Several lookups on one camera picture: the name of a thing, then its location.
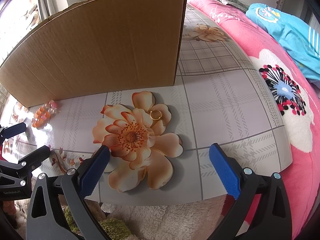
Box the orange pink bead bracelet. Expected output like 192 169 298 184
31 100 59 129

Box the pink floral quilt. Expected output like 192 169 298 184
188 0 319 237

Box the brown cardboard box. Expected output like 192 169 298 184
1 0 187 107

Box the blue folded blanket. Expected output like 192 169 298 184
246 3 319 83

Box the gold ring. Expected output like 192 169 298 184
149 109 163 121

